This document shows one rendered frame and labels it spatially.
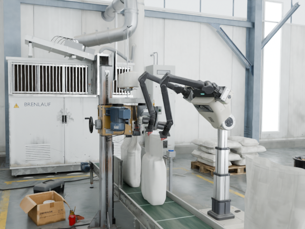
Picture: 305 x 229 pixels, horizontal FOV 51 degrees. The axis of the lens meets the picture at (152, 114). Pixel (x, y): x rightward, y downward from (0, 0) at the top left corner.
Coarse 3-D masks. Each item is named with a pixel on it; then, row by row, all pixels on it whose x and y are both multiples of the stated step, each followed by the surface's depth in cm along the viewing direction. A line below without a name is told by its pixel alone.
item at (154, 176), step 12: (156, 144) 315; (144, 156) 337; (156, 156) 316; (144, 168) 329; (156, 168) 309; (144, 180) 329; (156, 180) 310; (144, 192) 330; (156, 192) 311; (156, 204) 314
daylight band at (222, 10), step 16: (112, 0) 740; (144, 0) 769; (160, 0) 784; (176, 0) 799; (192, 0) 816; (208, 0) 833; (224, 0) 850; (240, 0) 868; (288, 0) 929; (304, 0) 951; (240, 16) 871; (304, 16) 954
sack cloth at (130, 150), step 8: (136, 136) 374; (128, 144) 386; (136, 144) 373; (128, 152) 377; (136, 152) 377; (128, 160) 378; (136, 160) 379; (128, 168) 378; (136, 168) 380; (128, 176) 378; (136, 176) 380; (128, 184) 382; (136, 184) 378
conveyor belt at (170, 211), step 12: (132, 192) 356; (144, 204) 316; (168, 204) 316; (156, 216) 285; (168, 216) 285; (180, 216) 285; (192, 216) 285; (168, 228) 259; (180, 228) 259; (192, 228) 260; (204, 228) 260
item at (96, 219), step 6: (96, 216) 349; (78, 222) 363; (84, 222) 363; (90, 222) 348; (96, 222) 350; (108, 222) 341; (78, 228) 347; (84, 228) 347; (90, 228) 347; (96, 228) 347; (102, 228) 346; (108, 228) 339; (114, 228) 348
